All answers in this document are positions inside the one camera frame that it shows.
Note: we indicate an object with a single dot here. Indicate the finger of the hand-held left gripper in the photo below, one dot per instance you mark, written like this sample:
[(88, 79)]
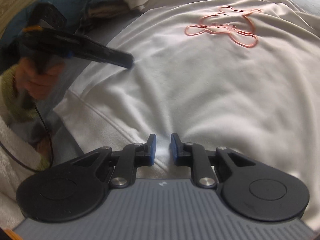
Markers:
[(107, 53)]

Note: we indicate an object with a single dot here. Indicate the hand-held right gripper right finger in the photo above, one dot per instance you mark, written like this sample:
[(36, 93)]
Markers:
[(173, 151)]

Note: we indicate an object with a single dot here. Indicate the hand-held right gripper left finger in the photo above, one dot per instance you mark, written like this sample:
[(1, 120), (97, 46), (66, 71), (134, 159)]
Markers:
[(152, 151)]

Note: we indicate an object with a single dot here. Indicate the white sweatshirt with bear outline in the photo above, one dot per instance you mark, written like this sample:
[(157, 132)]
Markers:
[(200, 85)]

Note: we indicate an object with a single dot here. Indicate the person's left hand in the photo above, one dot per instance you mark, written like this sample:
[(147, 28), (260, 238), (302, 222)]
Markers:
[(37, 85)]

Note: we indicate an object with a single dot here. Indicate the white fluffy robe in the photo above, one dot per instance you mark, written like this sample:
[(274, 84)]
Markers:
[(12, 160)]

